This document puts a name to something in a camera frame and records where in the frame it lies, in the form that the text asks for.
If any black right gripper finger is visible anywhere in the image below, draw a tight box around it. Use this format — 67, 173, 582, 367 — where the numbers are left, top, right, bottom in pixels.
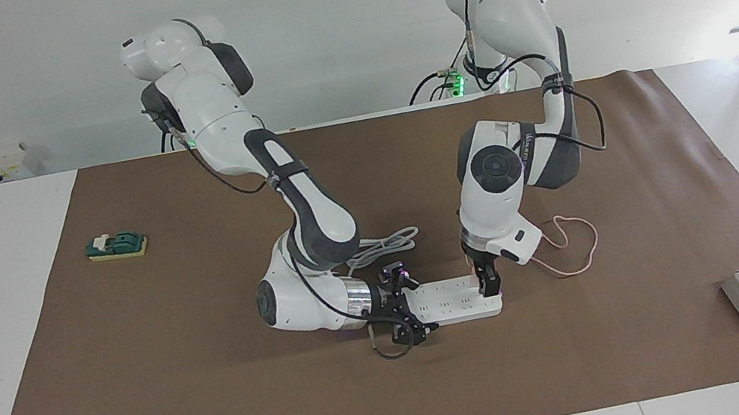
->
389, 310, 442, 350
380, 258, 421, 297

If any white power strip with cord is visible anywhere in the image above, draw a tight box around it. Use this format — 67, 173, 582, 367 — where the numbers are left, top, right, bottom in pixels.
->
342, 213, 505, 341

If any pink charging cable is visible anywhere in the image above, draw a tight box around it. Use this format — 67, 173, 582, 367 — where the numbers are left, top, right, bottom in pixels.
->
524, 210, 605, 283

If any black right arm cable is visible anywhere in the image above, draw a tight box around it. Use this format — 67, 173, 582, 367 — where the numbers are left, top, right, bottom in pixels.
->
141, 67, 419, 396

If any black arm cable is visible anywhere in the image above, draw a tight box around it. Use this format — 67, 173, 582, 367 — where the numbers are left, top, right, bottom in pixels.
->
141, 67, 419, 396
454, 0, 609, 172

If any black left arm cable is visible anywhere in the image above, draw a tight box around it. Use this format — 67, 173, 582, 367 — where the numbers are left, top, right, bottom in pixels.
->
454, 0, 609, 172

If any black left base cable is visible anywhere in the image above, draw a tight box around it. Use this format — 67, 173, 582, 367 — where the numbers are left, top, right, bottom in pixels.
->
400, 38, 479, 107

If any green knife switch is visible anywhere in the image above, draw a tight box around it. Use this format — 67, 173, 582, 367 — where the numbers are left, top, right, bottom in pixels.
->
83, 226, 151, 266

